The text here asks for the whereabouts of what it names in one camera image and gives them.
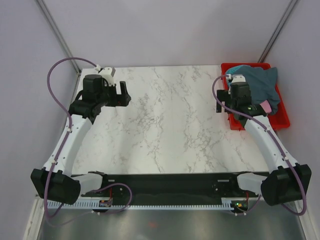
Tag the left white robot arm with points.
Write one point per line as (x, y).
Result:
(55, 181)

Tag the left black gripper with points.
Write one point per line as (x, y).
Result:
(122, 100)

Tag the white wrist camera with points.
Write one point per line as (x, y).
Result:
(234, 78)
(107, 73)

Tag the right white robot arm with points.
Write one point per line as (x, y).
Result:
(287, 180)

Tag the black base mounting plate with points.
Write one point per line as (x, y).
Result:
(180, 188)

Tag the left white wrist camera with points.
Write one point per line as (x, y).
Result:
(107, 73)

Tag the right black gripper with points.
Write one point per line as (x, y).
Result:
(223, 95)

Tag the right aluminium frame post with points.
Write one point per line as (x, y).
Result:
(278, 29)

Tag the left aluminium frame post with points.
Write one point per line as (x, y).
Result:
(54, 27)

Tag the dark blue-grey t shirt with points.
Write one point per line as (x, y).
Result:
(262, 84)

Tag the white slotted cable duct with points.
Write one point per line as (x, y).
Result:
(224, 204)

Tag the pink t shirt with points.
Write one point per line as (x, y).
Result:
(265, 108)

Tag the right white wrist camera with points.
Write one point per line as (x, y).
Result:
(234, 78)

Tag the aluminium frame post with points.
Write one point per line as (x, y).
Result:
(278, 29)
(54, 27)

